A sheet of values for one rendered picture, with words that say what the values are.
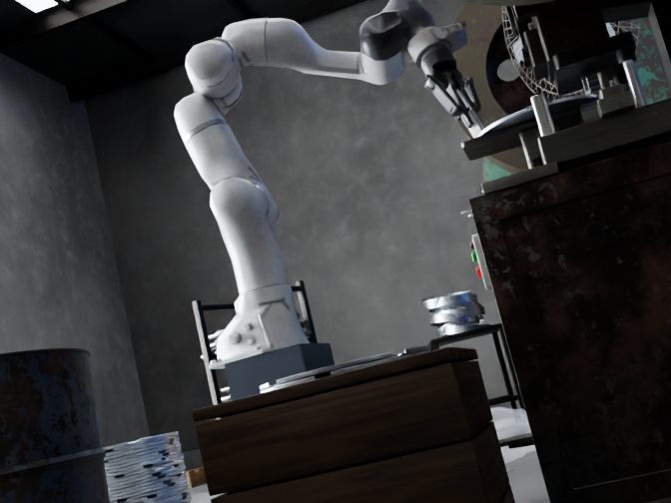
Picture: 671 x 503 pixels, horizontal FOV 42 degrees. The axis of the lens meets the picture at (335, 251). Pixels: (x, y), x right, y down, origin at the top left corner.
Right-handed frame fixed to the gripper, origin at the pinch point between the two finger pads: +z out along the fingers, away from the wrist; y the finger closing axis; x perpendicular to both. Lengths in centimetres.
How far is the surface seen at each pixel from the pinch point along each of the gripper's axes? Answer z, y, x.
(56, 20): -508, -111, -441
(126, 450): 16, 58, -106
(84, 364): 34, 92, -13
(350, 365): 51, 60, 6
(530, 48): -6.4, -7.6, 17.1
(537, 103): 11.2, 4.3, 19.6
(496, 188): 24.7, 17.8, 11.9
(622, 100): 21.5, -0.9, 31.5
